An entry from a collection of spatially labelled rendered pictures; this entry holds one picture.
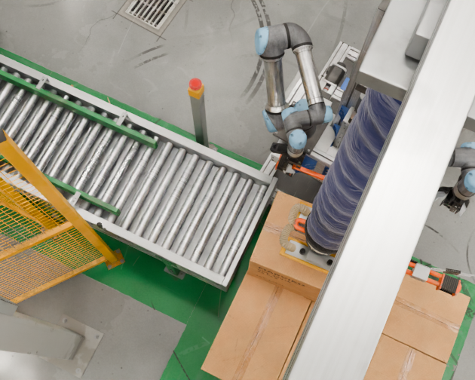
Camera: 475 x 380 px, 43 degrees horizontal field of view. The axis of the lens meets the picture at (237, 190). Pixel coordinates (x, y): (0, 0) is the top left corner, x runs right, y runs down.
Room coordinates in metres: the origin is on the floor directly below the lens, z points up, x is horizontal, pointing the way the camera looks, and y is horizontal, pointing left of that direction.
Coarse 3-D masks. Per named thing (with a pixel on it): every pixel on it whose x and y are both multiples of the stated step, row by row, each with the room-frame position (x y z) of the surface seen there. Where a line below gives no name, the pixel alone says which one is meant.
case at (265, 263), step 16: (272, 208) 0.86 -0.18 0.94; (288, 208) 0.86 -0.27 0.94; (272, 224) 0.78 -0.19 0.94; (304, 224) 0.78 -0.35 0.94; (272, 240) 0.69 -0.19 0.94; (304, 240) 0.70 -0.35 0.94; (256, 256) 0.61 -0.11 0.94; (272, 256) 0.61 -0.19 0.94; (256, 272) 0.57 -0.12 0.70; (272, 272) 0.54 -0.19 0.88; (288, 272) 0.53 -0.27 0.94; (304, 272) 0.53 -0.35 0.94; (320, 272) 0.54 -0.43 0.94; (288, 288) 0.50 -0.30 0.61; (304, 288) 0.48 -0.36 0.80; (320, 288) 0.46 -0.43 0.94
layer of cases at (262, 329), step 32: (256, 288) 0.51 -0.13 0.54; (416, 288) 0.54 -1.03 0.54; (224, 320) 0.32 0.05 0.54; (256, 320) 0.33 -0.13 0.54; (288, 320) 0.33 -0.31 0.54; (416, 320) 0.36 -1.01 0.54; (448, 320) 0.36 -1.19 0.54; (224, 352) 0.15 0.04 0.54; (256, 352) 0.16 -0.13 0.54; (288, 352) 0.16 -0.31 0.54; (384, 352) 0.18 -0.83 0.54; (416, 352) 0.19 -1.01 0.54; (448, 352) 0.19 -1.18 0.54
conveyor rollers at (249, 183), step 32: (0, 96) 1.63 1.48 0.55; (32, 96) 1.64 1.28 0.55; (64, 96) 1.65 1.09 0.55; (32, 128) 1.43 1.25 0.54; (64, 128) 1.43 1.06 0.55; (96, 128) 1.44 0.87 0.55; (32, 160) 1.23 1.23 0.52; (64, 160) 1.23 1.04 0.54; (96, 160) 1.24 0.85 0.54; (128, 160) 1.24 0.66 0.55; (160, 160) 1.25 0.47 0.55; (192, 160) 1.26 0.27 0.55; (96, 192) 1.04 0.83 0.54; (128, 192) 1.04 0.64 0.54; (160, 192) 1.05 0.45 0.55; (192, 192) 1.05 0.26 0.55; (224, 192) 1.06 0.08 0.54; (128, 224) 0.85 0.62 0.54; (160, 224) 0.86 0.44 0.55; (192, 224) 0.86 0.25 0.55; (192, 256) 0.67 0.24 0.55
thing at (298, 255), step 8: (288, 240) 0.67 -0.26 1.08; (296, 240) 0.67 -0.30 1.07; (296, 248) 0.63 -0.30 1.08; (304, 248) 0.63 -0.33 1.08; (288, 256) 0.58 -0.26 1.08; (296, 256) 0.58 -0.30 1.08; (304, 256) 0.59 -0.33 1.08; (328, 256) 0.59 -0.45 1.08; (304, 264) 0.55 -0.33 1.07; (312, 264) 0.55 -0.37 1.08; (328, 264) 0.55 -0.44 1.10
